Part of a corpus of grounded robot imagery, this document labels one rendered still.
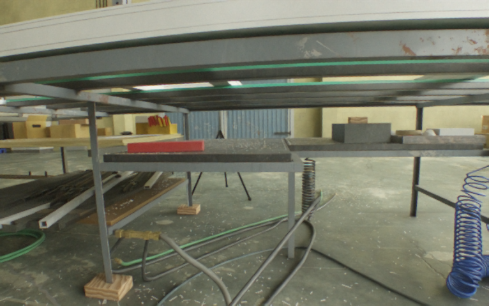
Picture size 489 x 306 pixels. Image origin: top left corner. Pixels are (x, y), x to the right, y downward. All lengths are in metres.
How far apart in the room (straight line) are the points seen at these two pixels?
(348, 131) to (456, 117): 7.36
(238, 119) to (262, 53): 6.55
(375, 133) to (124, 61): 1.15
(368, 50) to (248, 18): 0.22
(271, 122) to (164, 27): 6.49
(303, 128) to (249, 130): 1.55
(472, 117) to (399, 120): 2.00
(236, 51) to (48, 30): 0.42
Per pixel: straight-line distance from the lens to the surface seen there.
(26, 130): 2.31
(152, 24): 0.55
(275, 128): 6.94
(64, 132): 1.94
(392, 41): 0.53
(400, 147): 1.32
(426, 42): 0.55
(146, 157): 0.97
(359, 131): 1.33
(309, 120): 7.07
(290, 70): 0.73
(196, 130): 7.31
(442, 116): 8.36
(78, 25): 0.65
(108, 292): 1.22
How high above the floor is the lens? 0.69
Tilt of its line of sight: 7 degrees down
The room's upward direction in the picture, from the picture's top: 1 degrees counter-clockwise
